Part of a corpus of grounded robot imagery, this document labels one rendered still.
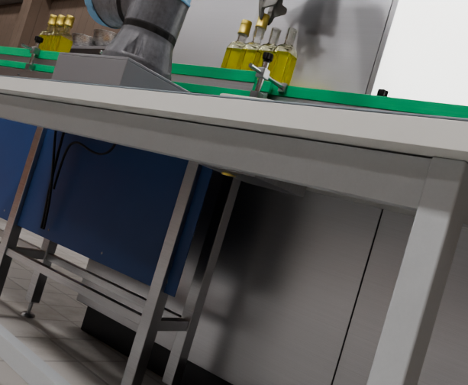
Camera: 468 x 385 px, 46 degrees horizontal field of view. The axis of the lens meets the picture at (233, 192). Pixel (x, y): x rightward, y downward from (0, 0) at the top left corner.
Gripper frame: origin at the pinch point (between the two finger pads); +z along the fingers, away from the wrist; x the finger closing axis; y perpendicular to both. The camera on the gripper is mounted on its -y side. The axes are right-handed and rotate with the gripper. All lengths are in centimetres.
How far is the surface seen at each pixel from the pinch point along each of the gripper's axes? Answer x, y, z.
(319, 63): 11.9, 16.0, 8.2
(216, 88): -13.6, 2.2, 27.0
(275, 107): -68, 61, 44
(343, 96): -4.5, 36.0, 22.4
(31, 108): -53, -17, 49
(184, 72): -13.5, -11.5, 23.7
